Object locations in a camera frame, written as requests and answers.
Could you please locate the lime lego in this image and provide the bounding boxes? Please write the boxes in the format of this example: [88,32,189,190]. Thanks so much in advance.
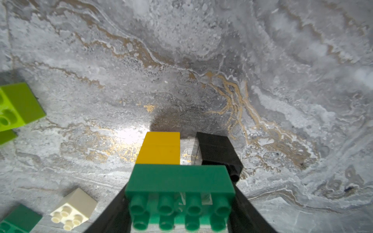
[0,130,17,145]
[1,83,46,132]

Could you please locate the dark green long lego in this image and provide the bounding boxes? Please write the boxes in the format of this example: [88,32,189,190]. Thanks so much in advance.
[125,164,236,232]
[1,204,42,233]

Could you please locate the lime lego right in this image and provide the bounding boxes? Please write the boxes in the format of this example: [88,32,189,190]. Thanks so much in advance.
[1,83,46,132]

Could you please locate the yellow lego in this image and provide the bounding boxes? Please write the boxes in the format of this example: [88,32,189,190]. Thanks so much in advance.
[136,132,180,165]

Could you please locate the cream lego lower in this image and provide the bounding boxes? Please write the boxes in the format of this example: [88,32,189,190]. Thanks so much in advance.
[50,188,97,231]

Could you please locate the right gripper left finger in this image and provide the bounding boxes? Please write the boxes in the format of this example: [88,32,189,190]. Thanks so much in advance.
[84,186,132,233]

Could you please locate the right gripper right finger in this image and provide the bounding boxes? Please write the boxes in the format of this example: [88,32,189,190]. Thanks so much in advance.
[227,184,277,233]

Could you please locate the lime lego left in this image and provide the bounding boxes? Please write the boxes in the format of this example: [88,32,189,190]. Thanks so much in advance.
[0,130,17,145]

